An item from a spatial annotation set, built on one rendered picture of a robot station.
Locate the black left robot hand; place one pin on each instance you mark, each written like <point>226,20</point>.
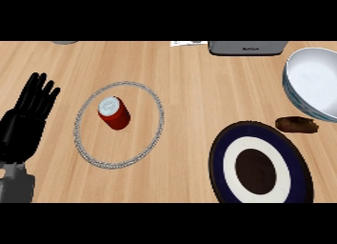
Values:
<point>21,127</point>

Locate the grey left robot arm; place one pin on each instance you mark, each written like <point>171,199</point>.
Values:
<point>14,186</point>

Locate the clear glass plate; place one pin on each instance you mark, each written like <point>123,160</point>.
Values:
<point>83,143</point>

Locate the dark blue and white plate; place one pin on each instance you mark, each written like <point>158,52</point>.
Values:
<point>260,165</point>

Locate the brown bell pepper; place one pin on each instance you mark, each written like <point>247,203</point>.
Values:
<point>297,124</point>

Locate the white bowl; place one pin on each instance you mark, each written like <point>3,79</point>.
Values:
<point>319,84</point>

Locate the red can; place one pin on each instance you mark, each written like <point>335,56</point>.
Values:
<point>114,113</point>

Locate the grey object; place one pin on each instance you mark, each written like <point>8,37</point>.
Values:
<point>65,42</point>

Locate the white paper sheet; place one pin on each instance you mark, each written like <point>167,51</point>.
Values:
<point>188,43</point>

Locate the grey appliance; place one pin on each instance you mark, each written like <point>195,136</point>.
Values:
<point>248,48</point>

